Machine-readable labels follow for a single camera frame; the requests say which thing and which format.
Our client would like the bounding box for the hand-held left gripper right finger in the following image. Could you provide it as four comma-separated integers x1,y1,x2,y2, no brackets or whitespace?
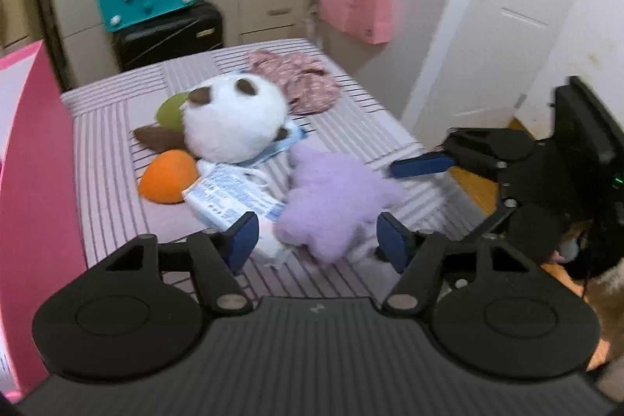
375,211,537,319

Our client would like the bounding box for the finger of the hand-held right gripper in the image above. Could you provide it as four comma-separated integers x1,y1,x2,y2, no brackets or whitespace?
389,128,509,183
461,196,520,246

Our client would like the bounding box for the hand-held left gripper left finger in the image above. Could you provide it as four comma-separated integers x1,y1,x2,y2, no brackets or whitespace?
97,211,261,317

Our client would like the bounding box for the blue and white tissue pack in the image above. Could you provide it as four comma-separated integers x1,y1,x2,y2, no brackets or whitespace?
181,161,293,269

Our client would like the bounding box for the purple star plush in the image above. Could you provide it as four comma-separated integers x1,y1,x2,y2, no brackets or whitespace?
273,143,408,263

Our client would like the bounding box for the orange plush toy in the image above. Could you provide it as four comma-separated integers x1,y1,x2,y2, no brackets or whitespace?
138,150,200,204

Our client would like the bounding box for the white and brown panda plush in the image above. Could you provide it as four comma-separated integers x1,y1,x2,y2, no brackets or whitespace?
133,72,309,168

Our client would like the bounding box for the pink floral cloth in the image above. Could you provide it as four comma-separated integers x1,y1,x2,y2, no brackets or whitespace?
244,48,341,115

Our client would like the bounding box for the green plush ball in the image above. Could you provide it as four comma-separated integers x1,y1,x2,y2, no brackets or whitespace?
156,93,192,130

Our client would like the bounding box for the pink storage box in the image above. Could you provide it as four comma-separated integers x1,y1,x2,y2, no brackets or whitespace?
0,40,89,397

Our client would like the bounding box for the person's right forearm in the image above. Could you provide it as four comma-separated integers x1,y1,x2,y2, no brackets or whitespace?
582,260,624,402

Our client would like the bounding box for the white door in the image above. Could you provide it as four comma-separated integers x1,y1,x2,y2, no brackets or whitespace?
400,0,605,139

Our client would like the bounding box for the bed with striped sheet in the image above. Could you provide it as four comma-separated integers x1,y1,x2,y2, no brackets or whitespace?
61,37,469,304

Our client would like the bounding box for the pink paper bag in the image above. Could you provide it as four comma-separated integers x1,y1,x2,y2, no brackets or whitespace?
319,0,395,45

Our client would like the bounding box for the black suitcase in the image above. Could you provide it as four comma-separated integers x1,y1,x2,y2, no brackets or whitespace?
111,0,225,73

